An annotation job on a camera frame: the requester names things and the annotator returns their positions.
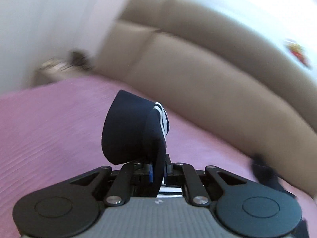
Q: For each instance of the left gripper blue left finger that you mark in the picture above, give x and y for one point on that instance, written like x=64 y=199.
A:
x=149 y=172

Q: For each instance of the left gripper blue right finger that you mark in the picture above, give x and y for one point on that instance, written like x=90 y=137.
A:
x=169 y=167

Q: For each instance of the navy hoodie with white stripes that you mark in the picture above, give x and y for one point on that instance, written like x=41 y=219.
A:
x=135 y=130

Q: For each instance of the pink quilted bedspread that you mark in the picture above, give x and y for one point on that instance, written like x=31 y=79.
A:
x=51 y=133

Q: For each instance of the beige leather headboard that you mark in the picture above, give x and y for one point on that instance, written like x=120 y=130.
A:
x=221 y=75

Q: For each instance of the bedside table with items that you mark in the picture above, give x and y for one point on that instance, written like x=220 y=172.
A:
x=77 y=65

